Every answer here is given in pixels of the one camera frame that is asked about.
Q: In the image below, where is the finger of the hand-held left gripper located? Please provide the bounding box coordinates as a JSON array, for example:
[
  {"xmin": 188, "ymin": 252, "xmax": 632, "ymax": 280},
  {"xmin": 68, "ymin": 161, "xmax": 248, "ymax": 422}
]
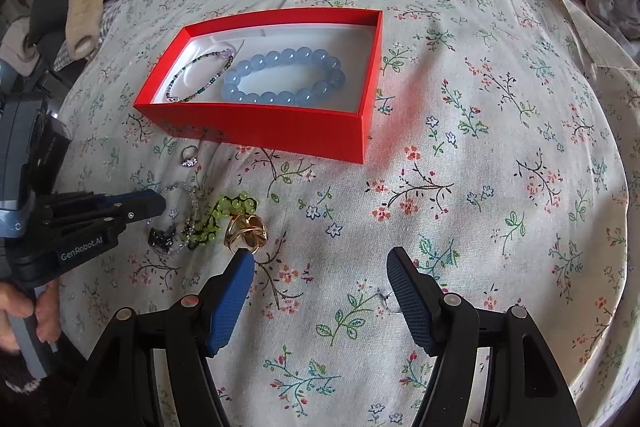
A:
[{"xmin": 37, "ymin": 189, "xmax": 167, "ymax": 244}]

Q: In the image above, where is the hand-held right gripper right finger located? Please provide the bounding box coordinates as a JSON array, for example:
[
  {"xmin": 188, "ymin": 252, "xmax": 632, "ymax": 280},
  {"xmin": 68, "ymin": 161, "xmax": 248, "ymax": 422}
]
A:
[{"xmin": 387, "ymin": 247, "xmax": 583, "ymax": 427}]

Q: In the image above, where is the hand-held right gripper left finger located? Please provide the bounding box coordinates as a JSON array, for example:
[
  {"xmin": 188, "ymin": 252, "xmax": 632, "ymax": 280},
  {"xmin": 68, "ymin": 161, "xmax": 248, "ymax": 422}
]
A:
[{"xmin": 67, "ymin": 248, "xmax": 256, "ymax": 427}]

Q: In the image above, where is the black charm bracelet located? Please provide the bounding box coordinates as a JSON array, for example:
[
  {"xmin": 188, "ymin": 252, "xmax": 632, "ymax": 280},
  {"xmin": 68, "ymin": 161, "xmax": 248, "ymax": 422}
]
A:
[{"xmin": 147, "ymin": 227, "xmax": 176, "ymax": 254}]

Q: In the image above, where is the clear crystal bead bracelet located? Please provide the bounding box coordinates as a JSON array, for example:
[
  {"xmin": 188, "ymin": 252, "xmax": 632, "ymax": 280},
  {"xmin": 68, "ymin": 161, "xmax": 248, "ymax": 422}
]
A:
[{"xmin": 160, "ymin": 181, "xmax": 201, "ymax": 253}]

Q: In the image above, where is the gold ring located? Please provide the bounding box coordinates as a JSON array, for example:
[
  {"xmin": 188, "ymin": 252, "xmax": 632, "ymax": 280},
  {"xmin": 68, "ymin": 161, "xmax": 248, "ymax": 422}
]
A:
[{"xmin": 223, "ymin": 214, "xmax": 268, "ymax": 253}]

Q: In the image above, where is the green bead bracelet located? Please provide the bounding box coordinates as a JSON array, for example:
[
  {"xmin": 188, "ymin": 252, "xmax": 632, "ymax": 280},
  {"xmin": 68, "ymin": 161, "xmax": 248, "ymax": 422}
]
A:
[{"xmin": 182, "ymin": 194, "xmax": 258, "ymax": 250}]

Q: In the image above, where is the red jewelry box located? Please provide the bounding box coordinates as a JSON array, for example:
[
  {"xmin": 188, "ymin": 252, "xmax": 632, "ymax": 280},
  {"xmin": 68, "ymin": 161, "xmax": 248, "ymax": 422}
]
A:
[{"xmin": 132, "ymin": 7, "xmax": 385, "ymax": 165}]

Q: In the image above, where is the person's left hand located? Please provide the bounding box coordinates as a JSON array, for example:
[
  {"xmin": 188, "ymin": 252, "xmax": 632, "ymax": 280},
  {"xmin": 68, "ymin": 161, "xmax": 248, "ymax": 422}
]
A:
[{"xmin": 0, "ymin": 279, "xmax": 62, "ymax": 353}]

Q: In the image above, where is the dark grey cloth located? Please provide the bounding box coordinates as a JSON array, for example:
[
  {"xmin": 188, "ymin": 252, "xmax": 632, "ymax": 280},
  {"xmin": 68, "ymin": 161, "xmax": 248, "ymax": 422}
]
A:
[{"xmin": 27, "ymin": 0, "xmax": 68, "ymax": 58}]

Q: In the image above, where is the floral duvet cover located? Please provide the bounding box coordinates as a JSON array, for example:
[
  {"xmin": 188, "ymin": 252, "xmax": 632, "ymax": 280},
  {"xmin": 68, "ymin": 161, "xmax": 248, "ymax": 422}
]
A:
[{"xmin": 50, "ymin": 0, "xmax": 640, "ymax": 427}]

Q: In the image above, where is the thin dark beaded bracelet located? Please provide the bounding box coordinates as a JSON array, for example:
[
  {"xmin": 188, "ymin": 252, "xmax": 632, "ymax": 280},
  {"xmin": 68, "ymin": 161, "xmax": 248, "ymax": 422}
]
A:
[{"xmin": 166, "ymin": 48, "xmax": 237, "ymax": 104}]

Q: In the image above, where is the blue bead bracelet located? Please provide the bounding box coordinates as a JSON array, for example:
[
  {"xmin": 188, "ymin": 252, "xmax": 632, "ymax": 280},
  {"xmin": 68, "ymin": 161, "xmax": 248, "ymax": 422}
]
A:
[{"xmin": 221, "ymin": 48, "xmax": 347, "ymax": 106}]

